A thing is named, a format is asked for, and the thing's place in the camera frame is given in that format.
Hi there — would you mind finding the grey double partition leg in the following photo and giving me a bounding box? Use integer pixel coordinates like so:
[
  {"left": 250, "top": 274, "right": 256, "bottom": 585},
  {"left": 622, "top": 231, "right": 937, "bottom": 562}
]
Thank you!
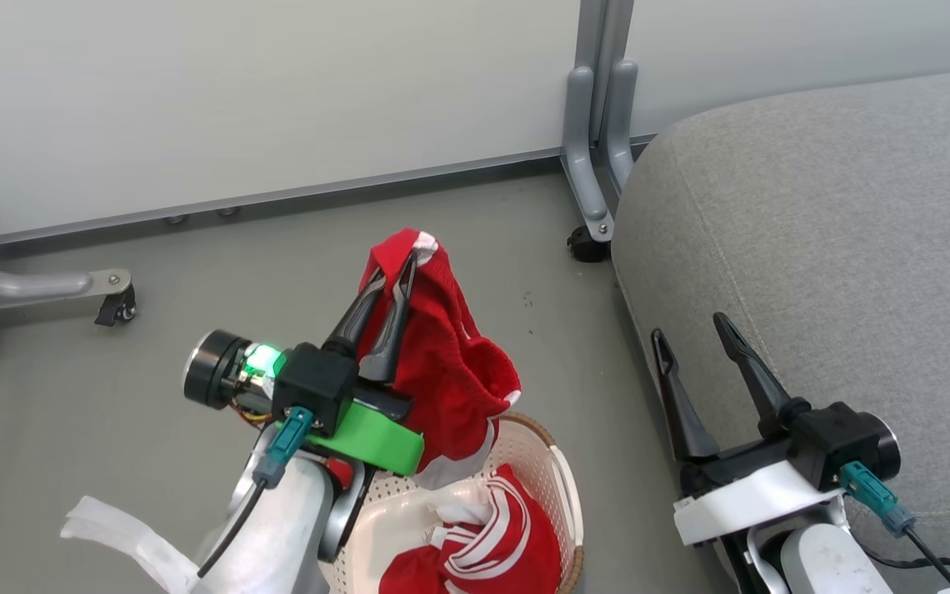
[{"left": 562, "top": 0, "right": 639, "bottom": 244}]

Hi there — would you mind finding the white perforated laundry basket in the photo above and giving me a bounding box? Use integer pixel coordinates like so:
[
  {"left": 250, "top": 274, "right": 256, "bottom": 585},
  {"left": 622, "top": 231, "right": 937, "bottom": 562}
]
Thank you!
[{"left": 318, "top": 411, "right": 586, "bottom": 594}]

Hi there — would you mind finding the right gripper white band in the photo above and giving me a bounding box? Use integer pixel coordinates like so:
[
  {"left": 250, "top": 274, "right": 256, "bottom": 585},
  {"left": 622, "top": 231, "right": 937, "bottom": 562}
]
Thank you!
[{"left": 651, "top": 312, "right": 903, "bottom": 547}]

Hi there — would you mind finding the white fabric strip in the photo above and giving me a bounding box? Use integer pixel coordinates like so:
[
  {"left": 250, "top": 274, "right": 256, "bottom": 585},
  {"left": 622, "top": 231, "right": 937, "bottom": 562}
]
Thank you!
[{"left": 60, "top": 495, "right": 205, "bottom": 594}]

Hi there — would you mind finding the grey single partition leg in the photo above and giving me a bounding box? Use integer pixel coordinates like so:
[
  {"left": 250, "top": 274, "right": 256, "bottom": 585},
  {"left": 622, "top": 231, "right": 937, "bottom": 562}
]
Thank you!
[{"left": 0, "top": 194, "right": 133, "bottom": 313}]

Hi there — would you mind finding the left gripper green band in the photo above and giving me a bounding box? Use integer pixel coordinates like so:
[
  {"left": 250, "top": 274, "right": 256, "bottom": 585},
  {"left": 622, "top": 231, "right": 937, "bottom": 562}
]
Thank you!
[{"left": 271, "top": 250, "right": 426, "bottom": 478}]

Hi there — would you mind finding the red and white garment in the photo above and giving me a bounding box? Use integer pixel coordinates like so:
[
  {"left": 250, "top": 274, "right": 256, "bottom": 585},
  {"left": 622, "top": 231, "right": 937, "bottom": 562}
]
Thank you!
[{"left": 357, "top": 229, "right": 523, "bottom": 489}]

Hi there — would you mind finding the grey fabric sofa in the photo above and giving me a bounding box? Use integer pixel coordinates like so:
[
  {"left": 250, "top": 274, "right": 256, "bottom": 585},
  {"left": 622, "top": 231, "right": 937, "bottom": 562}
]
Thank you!
[{"left": 611, "top": 66, "right": 950, "bottom": 594}]

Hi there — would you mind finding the right arm black cable teal plug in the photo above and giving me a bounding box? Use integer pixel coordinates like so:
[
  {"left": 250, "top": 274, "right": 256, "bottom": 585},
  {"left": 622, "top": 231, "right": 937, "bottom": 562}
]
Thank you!
[{"left": 839, "top": 461, "right": 950, "bottom": 594}]

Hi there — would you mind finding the black caster wheel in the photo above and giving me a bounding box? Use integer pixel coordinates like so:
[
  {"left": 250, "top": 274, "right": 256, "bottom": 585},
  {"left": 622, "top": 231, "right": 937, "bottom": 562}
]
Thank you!
[
  {"left": 95, "top": 285, "right": 138, "bottom": 328},
  {"left": 567, "top": 225, "right": 611, "bottom": 264}
]

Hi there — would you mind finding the left arm black cable teal plug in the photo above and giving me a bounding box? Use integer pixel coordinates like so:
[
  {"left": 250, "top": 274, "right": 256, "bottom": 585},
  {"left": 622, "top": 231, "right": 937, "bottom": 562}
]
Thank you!
[{"left": 196, "top": 405, "right": 314, "bottom": 579}]

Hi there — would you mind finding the arm black cable teal plug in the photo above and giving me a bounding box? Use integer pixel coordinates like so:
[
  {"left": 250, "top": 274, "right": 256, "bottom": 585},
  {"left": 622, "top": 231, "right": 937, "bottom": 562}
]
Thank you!
[
  {"left": 196, "top": 405, "right": 314, "bottom": 579},
  {"left": 839, "top": 461, "right": 950, "bottom": 594}
]

